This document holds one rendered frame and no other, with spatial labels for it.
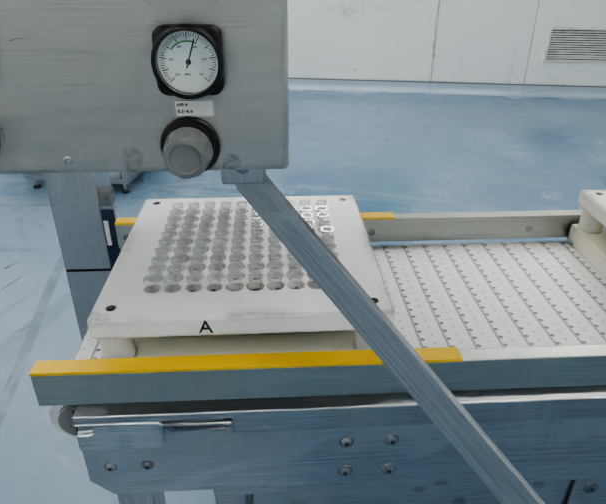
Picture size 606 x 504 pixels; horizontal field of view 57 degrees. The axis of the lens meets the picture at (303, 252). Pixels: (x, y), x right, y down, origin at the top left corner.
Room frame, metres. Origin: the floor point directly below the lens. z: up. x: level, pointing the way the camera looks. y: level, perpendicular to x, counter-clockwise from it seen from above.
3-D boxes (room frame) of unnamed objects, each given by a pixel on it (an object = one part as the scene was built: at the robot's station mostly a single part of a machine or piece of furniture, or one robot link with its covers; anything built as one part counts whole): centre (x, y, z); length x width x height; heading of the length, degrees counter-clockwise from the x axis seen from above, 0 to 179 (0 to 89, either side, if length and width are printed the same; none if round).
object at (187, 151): (0.30, 0.06, 1.08); 0.03 x 0.03 x 0.04; 3
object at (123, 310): (0.49, 0.05, 0.91); 0.25 x 0.24 x 0.02; 3
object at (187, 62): (0.30, 0.06, 1.12); 0.04 x 0.01 x 0.04; 93
